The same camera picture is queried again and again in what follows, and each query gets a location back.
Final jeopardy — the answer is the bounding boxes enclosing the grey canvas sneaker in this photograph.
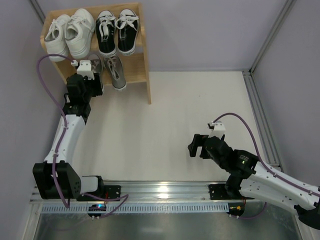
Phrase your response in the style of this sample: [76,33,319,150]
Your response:
[87,53,104,75]
[103,55,127,92]

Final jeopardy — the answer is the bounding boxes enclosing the corner aluminium post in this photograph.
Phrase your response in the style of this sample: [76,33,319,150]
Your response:
[249,0,297,75]
[28,0,46,24]

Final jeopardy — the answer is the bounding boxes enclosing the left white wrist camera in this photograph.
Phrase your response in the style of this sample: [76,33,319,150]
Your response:
[71,60,95,80]

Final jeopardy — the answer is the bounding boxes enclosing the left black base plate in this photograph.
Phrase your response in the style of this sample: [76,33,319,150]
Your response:
[76,185,121,202]

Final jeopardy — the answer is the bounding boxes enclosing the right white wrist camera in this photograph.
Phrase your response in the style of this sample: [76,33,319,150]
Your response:
[207,120,226,139]

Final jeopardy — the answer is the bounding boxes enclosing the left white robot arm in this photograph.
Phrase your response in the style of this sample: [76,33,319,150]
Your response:
[32,73,105,201]

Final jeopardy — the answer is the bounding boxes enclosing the wooden two-tier shoe shelf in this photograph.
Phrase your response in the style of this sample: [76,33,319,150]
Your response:
[40,2,151,104]

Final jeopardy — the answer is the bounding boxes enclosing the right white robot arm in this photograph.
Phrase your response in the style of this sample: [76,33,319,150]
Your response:
[187,134,320,230]

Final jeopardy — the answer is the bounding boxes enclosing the white sneaker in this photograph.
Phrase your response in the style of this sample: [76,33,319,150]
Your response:
[64,8,95,60]
[44,14,71,57]

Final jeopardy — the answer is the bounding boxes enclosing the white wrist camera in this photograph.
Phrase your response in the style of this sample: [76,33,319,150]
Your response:
[207,120,226,139]
[71,60,95,80]

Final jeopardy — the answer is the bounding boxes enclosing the aluminium mounting rail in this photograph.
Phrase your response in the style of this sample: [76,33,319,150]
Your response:
[29,180,251,205]

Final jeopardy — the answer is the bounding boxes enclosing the black canvas sneaker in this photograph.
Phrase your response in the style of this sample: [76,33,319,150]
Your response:
[115,8,140,56]
[95,10,116,58]

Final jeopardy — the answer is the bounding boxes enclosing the left corner aluminium post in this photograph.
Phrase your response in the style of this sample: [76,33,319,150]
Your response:
[28,0,46,24]

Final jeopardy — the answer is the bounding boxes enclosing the right corner aluminium post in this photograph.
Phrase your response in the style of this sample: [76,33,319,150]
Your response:
[249,0,297,75]

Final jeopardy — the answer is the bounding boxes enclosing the right aluminium frame rail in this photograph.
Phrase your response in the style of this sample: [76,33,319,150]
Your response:
[242,70,283,171]

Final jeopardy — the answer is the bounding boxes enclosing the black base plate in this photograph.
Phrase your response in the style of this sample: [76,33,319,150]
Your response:
[208,183,242,201]
[76,185,121,202]

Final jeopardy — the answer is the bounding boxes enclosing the grey slotted cable duct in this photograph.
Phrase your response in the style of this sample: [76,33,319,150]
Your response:
[41,202,229,214]

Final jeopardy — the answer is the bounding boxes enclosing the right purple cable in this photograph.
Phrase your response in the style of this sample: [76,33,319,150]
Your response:
[211,112,320,221]

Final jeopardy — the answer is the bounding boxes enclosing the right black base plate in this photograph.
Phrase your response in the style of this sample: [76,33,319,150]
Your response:
[208,183,242,201]

